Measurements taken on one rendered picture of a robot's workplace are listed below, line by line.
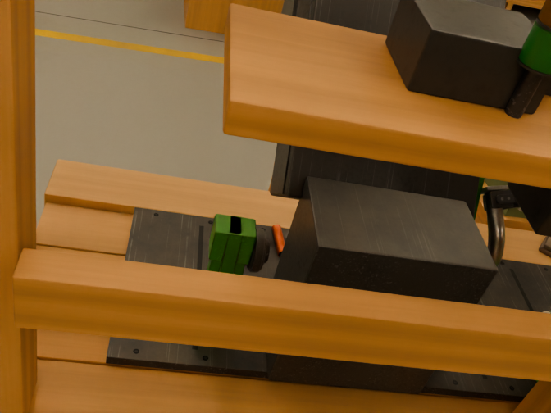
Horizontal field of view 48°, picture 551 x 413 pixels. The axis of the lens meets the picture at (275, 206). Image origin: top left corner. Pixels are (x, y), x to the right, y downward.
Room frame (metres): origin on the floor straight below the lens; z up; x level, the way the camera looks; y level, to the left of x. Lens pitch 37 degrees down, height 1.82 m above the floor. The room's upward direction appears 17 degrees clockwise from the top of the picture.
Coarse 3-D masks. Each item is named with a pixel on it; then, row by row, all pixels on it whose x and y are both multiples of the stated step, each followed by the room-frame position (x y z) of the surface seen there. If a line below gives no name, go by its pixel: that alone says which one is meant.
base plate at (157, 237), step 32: (160, 224) 1.03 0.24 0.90; (192, 224) 1.07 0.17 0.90; (128, 256) 0.91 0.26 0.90; (160, 256) 0.94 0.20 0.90; (192, 256) 0.96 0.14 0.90; (512, 288) 1.18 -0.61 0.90; (544, 288) 1.22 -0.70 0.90; (128, 352) 0.68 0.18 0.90; (160, 352) 0.70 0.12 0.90; (192, 352) 0.72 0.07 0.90; (224, 352) 0.74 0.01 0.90; (256, 352) 0.76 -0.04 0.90; (448, 384) 0.83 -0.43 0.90; (480, 384) 0.85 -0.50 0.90; (512, 384) 0.88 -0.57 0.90
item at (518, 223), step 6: (486, 186) 1.71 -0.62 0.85; (480, 198) 1.63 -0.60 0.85; (480, 204) 1.60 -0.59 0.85; (480, 210) 1.59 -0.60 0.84; (480, 216) 1.57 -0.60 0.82; (486, 216) 1.55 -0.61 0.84; (504, 216) 1.57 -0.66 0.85; (510, 216) 1.58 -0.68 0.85; (486, 222) 1.54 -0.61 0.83; (504, 222) 1.55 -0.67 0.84; (510, 222) 1.56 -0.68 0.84; (516, 222) 1.56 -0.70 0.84; (522, 222) 1.57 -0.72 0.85; (528, 222) 1.58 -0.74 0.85; (516, 228) 1.57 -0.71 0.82; (522, 228) 1.57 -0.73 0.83; (528, 228) 1.58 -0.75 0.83
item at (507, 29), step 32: (416, 0) 0.73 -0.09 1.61; (448, 0) 0.76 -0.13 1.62; (416, 32) 0.68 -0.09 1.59; (448, 32) 0.65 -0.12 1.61; (480, 32) 0.68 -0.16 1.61; (512, 32) 0.72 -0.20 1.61; (416, 64) 0.65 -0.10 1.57; (448, 64) 0.65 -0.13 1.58; (480, 64) 0.66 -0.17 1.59; (512, 64) 0.67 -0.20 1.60; (448, 96) 0.66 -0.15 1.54; (480, 96) 0.67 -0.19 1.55
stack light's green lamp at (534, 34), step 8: (536, 24) 0.67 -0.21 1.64; (536, 32) 0.66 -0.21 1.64; (544, 32) 0.65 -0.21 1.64; (528, 40) 0.67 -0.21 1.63; (536, 40) 0.66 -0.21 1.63; (544, 40) 0.65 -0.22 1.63; (528, 48) 0.66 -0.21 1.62; (536, 48) 0.65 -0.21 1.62; (544, 48) 0.65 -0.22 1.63; (520, 56) 0.67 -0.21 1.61; (528, 56) 0.66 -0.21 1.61; (536, 56) 0.65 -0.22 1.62; (544, 56) 0.65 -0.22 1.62; (520, 64) 0.66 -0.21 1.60; (528, 64) 0.65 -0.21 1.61; (536, 64) 0.65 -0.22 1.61; (544, 64) 0.65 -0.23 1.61; (536, 72) 0.65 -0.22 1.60; (544, 72) 0.65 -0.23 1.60
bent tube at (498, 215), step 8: (488, 192) 1.01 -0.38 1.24; (488, 200) 1.00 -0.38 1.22; (488, 208) 0.99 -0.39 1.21; (496, 208) 0.99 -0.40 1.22; (488, 216) 0.99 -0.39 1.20; (496, 216) 0.98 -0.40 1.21; (488, 224) 0.98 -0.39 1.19; (496, 224) 0.97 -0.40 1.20; (488, 232) 0.97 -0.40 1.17; (496, 232) 0.96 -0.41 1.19; (504, 232) 0.97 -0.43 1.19; (488, 240) 0.97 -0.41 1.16; (496, 240) 0.95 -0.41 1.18; (504, 240) 0.96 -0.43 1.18; (488, 248) 0.96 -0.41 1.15; (496, 248) 0.95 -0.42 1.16; (496, 256) 0.95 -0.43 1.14; (496, 264) 0.95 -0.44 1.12
